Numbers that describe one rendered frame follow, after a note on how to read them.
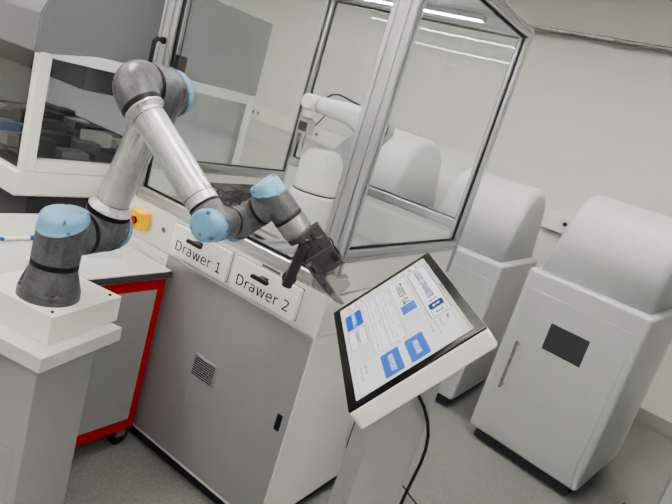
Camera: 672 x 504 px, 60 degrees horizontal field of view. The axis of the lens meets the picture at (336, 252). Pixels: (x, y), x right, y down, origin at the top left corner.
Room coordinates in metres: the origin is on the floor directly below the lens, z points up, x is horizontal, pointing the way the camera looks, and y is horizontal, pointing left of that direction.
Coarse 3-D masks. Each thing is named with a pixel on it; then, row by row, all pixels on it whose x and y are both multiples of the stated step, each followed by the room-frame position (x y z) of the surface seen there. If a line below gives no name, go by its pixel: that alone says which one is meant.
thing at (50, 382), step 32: (0, 352) 1.24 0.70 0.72; (32, 352) 1.22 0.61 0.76; (64, 352) 1.28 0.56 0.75; (0, 384) 1.29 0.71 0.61; (32, 384) 1.26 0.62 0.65; (64, 384) 1.36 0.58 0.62; (0, 416) 1.28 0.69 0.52; (32, 416) 1.27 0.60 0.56; (64, 416) 1.38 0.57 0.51; (0, 448) 1.28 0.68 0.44; (32, 448) 1.29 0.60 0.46; (64, 448) 1.40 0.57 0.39; (0, 480) 1.27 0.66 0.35; (32, 480) 1.31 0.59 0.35; (64, 480) 1.43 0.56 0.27
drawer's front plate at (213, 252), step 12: (180, 228) 2.03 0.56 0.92; (180, 240) 2.02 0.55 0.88; (192, 240) 1.99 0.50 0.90; (180, 252) 2.01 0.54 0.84; (192, 252) 1.98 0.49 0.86; (204, 252) 1.96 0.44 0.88; (216, 252) 1.93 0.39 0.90; (228, 252) 1.90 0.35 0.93; (192, 264) 1.98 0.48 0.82; (216, 264) 1.92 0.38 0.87; (228, 264) 1.90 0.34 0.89; (216, 276) 1.91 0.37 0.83
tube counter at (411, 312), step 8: (408, 296) 1.36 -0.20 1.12; (400, 304) 1.34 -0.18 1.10; (408, 304) 1.32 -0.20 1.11; (416, 304) 1.29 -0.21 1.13; (408, 312) 1.28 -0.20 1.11; (416, 312) 1.26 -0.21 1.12; (408, 320) 1.24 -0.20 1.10; (416, 320) 1.22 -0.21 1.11; (424, 320) 1.20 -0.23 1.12; (408, 328) 1.21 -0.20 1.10; (416, 328) 1.19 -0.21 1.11
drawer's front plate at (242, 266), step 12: (240, 264) 1.87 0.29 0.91; (252, 264) 1.84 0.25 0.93; (240, 276) 1.86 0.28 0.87; (264, 276) 1.81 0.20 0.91; (276, 276) 1.80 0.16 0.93; (240, 288) 1.85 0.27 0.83; (264, 288) 1.81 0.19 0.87; (276, 288) 1.78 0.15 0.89; (300, 288) 1.75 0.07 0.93; (264, 300) 1.80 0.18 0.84; (276, 300) 1.78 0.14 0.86; (288, 300) 1.75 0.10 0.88; (300, 300) 1.75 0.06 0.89; (276, 312) 1.77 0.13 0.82; (288, 312) 1.75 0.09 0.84
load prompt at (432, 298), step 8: (416, 272) 1.47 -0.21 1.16; (424, 272) 1.44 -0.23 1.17; (416, 280) 1.42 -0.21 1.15; (424, 280) 1.40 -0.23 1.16; (432, 280) 1.37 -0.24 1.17; (416, 288) 1.38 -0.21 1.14; (424, 288) 1.35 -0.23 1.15; (432, 288) 1.33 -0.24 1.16; (424, 296) 1.31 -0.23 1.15; (432, 296) 1.29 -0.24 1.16; (440, 296) 1.27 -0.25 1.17; (424, 304) 1.27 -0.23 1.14; (432, 304) 1.25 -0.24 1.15; (440, 304) 1.23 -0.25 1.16; (448, 304) 1.21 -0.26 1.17; (432, 312) 1.22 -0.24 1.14; (440, 312) 1.20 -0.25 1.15
